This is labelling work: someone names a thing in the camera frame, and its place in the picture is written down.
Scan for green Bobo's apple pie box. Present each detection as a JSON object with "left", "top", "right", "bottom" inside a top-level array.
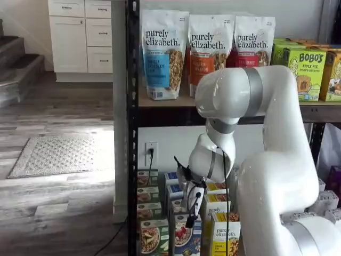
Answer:
[
  {"left": 271, "top": 37, "right": 307, "bottom": 67},
  {"left": 289, "top": 49, "right": 327, "bottom": 102}
]

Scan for wooden stairs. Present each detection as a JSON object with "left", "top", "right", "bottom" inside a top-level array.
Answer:
[{"left": 0, "top": 18, "right": 45, "bottom": 109}]

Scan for black plug with cord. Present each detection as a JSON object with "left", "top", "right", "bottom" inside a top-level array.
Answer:
[{"left": 148, "top": 148, "right": 156, "bottom": 172}]

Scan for wooden shelf board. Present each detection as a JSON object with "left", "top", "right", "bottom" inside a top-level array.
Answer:
[{"left": 138, "top": 89, "right": 341, "bottom": 109}]

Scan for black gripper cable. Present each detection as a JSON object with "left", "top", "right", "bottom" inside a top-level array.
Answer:
[{"left": 186, "top": 145, "right": 231, "bottom": 256}]

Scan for black power cord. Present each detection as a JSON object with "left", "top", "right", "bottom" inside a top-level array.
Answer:
[{"left": 93, "top": 214, "right": 129, "bottom": 256}]

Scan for white drawer cabinet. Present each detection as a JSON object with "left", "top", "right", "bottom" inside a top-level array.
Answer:
[{"left": 48, "top": 0, "right": 113, "bottom": 83}]

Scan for orange label granola pouch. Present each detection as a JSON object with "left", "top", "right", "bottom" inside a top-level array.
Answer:
[{"left": 188, "top": 14, "right": 236, "bottom": 98}]

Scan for purple snack package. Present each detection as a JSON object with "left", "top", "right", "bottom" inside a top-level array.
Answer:
[{"left": 326, "top": 165, "right": 341, "bottom": 194}]

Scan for white organic pantry box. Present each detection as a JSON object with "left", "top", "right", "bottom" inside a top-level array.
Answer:
[
  {"left": 308, "top": 190, "right": 340, "bottom": 214},
  {"left": 316, "top": 178, "right": 327, "bottom": 194},
  {"left": 324, "top": 207, "right": 341, "bottom": 226}
]

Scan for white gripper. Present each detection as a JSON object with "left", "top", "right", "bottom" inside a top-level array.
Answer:
[{"left": 182, "top": 182, "right": 207, "bottom": 229}]

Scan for grey patterned floor rug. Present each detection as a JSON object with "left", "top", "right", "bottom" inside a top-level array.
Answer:
[{"left": 7, "top": 135, "right": 98, "bottom": 180}]

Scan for green white cereal box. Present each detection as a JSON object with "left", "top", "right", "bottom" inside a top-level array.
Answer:
[
  {"left": 137, "top": 169, "right": 159, "bottom": 188},
  {"left": 137, "top": 202, "right": 163, "bottom": 221},
  {"left": 140, "top": 218, "right": 170, "bottom": 256},
  {"left": 137, "top": 186, "right": 160, "bottom": 204}
]

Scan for red label granola pouch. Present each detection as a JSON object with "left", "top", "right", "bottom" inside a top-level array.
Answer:
[{"left": 225, "top": 15, "right": 276, "bottom": 69}]

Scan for black metal rack frame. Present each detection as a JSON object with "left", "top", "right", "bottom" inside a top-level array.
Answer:
[{"left": 125, "top": 0, "right": 341, "bottom": 256}]

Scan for yellow Bobo's snack box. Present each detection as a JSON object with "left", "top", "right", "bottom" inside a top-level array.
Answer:
[
  {"left": 319, "top": 50, "right": 341, "bottom": 103},
  {"left": 286, "top": 38, "right": 341, "bottom": 53}
]

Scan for yellow white granola box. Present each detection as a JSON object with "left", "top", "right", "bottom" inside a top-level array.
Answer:
[
  {"left": 206, "top": 182, "right": 228, "bottom": 196},
  {"left": 210, "top": 213, "right": 242, "bottom": 256},
  {"left": 204, "top": 194, "right": 230, "bottom": 207},
  {"left": 205, "top": 201, "right": 232, "bottom": 222}
]

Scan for blue label granola pouch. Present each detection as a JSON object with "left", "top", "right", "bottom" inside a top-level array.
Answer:
[{"left": 140, "top": 10, "right": 190, "bottom": 101}]

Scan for white plastic bag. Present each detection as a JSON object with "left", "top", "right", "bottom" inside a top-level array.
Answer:
[{"left": 316, "top": 124, "right": 341, "bottom": 172}]

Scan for white wall outlet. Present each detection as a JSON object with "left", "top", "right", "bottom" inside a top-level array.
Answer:
[{"left": 145, "top": 141, "right": 159, "bottom": 167}]

